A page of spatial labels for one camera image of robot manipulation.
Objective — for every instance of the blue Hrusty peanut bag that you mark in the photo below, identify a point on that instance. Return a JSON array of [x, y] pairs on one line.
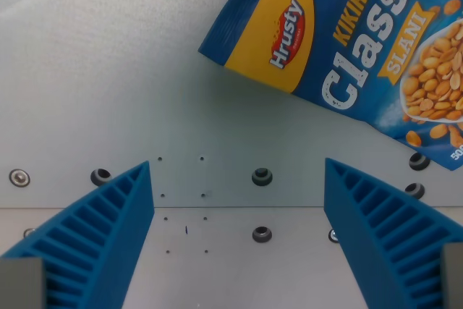
[[336, 45]]

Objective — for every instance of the silver hex socket bolt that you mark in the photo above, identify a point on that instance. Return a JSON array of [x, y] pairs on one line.
[[19, 177], [332, 235], [29, 232]]

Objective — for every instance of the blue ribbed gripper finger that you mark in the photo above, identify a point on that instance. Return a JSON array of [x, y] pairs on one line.
[[383, 222], [97, 229]]

